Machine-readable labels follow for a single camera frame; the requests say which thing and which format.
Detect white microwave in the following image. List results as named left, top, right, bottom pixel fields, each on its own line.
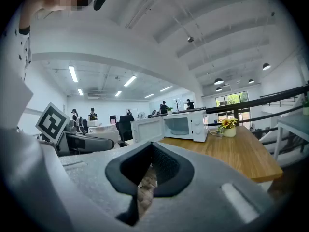
left=130, top=109, right=209, bottom=144

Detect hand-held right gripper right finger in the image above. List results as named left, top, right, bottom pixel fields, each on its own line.
left=139, top=141, right=275, bottom=232

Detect black metal railing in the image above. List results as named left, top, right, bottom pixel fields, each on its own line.
left=205, top=85, right=309, bottom=154

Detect distant black stair railing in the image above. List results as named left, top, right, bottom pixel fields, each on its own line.
left=259, top=92, right=300, bottom=107

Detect person's head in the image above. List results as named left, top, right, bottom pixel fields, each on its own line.
left=18, top=0, right=97, bottom=31

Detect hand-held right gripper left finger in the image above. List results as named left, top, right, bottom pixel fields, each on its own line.
left=2, top=128, right=155, bottom=232

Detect person's white star-print shirt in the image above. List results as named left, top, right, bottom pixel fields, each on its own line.
left=4, top=26, right=33, bottom=82

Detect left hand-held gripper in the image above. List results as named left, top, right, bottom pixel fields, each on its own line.
left=35, top=102, right=115, bottom=157

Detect large window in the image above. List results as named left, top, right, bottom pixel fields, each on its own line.
left=215, top=90, right=249, bottom=107

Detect white-legged grey side table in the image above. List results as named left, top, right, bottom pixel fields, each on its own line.
left=274, top=112, right=309, bottom=160

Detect small potted plant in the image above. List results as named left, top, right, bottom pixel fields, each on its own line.
left=301, top=97, right=309, bottom=116

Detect sunflowers in white pot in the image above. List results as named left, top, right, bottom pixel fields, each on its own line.
left=216, top=117, right=239, bottom=138

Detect row of ceiling tube lights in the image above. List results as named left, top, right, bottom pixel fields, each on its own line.
left=68, top=66, right=173, bottom=99

